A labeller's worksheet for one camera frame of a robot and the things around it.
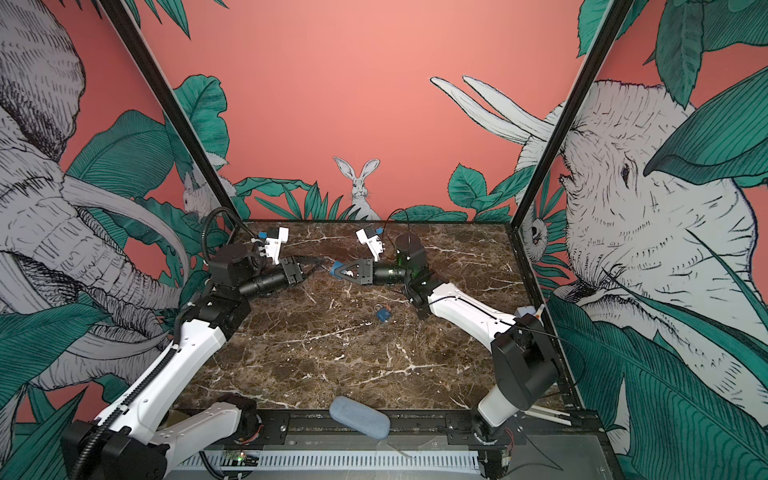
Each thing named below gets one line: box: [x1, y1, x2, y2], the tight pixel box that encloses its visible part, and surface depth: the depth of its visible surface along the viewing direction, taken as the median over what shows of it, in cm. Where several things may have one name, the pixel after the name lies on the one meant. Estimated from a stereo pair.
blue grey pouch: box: [329, 396, 391, 440], surface depth 76 cm
